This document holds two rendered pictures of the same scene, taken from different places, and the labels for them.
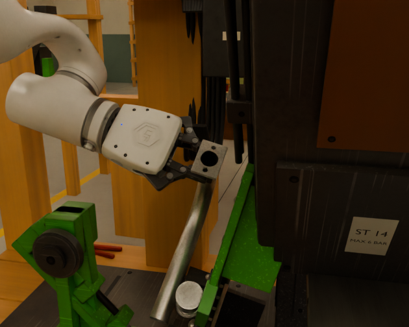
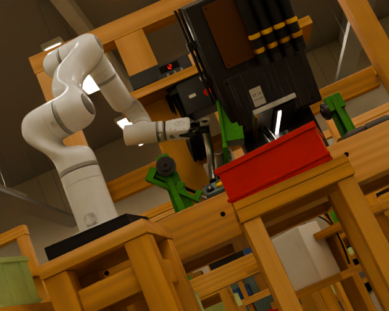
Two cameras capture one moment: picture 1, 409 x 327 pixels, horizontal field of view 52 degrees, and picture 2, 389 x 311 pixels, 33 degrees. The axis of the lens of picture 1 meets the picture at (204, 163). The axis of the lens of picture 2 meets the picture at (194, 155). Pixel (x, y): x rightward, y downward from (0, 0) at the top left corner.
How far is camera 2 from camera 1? 2.09 m
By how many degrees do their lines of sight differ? 35
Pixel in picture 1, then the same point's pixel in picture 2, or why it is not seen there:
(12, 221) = not seen: hidden behind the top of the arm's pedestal
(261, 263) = (236, 129)
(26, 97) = (131, 128)
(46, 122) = (141, 132)
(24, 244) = (150, 174)
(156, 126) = (181, 120)
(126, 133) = (171, 125)
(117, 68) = not seen: outside the picture
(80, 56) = (142, 113)
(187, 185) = (200, 178)
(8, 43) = (129, 100)
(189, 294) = (218, 152)
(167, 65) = not seen: hidden behind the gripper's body
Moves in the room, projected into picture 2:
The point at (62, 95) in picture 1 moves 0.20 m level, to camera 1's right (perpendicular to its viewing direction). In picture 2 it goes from (143, 123) to (190, 106)
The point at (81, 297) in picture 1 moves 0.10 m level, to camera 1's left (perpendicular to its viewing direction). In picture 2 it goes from (179, 187) to (155, 197)
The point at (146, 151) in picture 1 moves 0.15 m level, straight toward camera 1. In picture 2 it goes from (181, 126) to (191, 110)
